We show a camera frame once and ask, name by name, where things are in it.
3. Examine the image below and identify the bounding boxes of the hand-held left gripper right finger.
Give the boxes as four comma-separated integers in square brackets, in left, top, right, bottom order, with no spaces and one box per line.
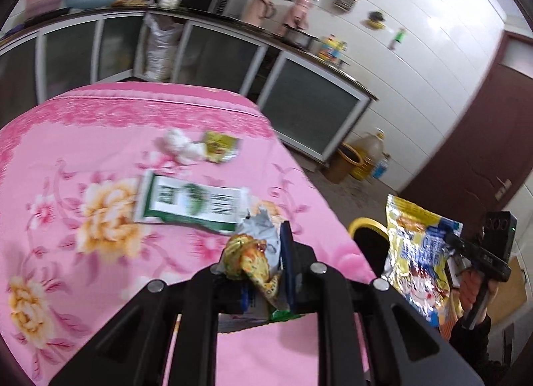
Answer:
[280,221,486,386]

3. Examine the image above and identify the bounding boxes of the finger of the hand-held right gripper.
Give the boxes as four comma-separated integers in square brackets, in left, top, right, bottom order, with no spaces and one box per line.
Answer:
[443,233,484,257]

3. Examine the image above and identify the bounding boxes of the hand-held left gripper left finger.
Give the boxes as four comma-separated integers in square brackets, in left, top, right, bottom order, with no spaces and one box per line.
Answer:
[48,263,256,386]

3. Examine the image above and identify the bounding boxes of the colourful snack wrapper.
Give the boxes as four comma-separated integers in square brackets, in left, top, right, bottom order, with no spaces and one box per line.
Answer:
[223,203,304,324]

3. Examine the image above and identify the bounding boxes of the yellow snack bag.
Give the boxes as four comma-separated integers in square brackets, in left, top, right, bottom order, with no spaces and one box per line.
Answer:
[382,194,464,330]

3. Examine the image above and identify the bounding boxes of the yellow rimmed trash bin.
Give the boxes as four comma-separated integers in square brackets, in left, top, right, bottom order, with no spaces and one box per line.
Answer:
[347,217,394,282]

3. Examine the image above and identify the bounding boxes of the person's right forearm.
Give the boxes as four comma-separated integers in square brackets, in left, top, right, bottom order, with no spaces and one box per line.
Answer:
[447,313,511,386]

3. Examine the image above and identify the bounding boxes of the person's right hand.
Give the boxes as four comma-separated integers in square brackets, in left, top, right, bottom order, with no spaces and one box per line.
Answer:
[458,271,483,317]

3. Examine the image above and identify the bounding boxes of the blue water bottle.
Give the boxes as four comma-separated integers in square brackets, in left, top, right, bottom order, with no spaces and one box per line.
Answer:
[372,153,392,180]

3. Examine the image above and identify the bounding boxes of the dark green flattened carton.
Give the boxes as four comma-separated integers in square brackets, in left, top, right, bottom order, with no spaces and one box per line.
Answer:
[133,171,251,237]

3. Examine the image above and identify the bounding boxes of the brown yellow bucket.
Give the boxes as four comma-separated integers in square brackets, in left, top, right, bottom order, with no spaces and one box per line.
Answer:
[325,142,363,183]

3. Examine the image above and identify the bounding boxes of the brown door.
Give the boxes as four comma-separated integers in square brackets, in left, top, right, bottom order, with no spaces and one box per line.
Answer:
[397,30,533,220]

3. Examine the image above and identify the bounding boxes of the large cooking oil bottle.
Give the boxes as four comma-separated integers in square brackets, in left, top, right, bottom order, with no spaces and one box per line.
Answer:
[358,128,386,180]

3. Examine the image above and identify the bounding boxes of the yellow green small packet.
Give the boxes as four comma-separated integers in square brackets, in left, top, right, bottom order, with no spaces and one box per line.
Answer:
[202,130,242,164]

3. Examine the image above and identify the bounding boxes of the kitchen counter cabinets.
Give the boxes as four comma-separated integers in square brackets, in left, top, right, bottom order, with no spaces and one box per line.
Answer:
[0,7,379,164]

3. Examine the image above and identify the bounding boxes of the white crumpled tissue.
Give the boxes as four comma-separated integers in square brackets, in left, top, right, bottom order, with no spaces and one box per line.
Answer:
[160,128,207,165]

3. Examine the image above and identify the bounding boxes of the pink floral tablecloth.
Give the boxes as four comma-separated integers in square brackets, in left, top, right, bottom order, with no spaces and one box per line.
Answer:
[0,82,377,386]

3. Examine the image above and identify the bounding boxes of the yellow detergent bottle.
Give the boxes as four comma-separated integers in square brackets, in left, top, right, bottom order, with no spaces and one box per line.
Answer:
[318,36,346,64]

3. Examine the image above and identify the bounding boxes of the steel cooking pot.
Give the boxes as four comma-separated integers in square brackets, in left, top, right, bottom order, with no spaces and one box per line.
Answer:
[283,28,317,50]

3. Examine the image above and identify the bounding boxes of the white woven sack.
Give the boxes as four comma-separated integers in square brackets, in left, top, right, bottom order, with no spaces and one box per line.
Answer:
[142,13,184,82]

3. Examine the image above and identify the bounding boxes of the pink thermos flask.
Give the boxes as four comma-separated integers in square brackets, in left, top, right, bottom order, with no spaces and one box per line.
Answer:
[242,0,277,28]
[283,0,317,37]

